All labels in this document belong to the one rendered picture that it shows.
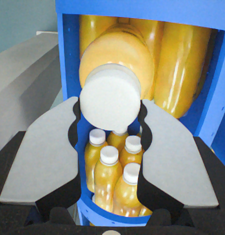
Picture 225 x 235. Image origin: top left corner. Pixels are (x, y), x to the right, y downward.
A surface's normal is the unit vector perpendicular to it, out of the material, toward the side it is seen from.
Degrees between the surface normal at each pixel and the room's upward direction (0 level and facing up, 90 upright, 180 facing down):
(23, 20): 0
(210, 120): 26
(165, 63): 61
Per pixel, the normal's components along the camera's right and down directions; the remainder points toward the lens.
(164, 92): -0.72, 0.36
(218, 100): 0.44, 0.47
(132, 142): 0.04, -0.83
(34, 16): 0.00, 0.55
